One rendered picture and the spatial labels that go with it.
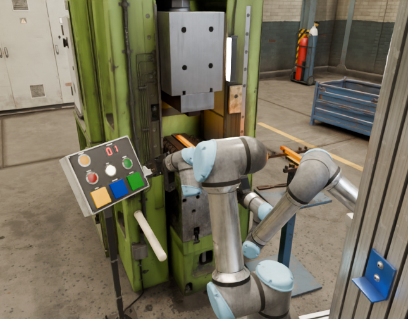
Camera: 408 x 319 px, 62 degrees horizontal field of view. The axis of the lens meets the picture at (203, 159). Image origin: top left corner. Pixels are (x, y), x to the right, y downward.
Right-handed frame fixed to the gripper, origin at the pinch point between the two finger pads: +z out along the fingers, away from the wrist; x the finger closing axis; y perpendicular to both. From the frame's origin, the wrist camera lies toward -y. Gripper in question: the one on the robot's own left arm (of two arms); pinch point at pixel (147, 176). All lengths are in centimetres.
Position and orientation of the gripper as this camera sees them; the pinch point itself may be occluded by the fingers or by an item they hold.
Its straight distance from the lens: 161.3
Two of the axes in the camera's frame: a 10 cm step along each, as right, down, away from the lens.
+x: -6.3, 3.2, -7.1
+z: -6.8, 2.3, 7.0
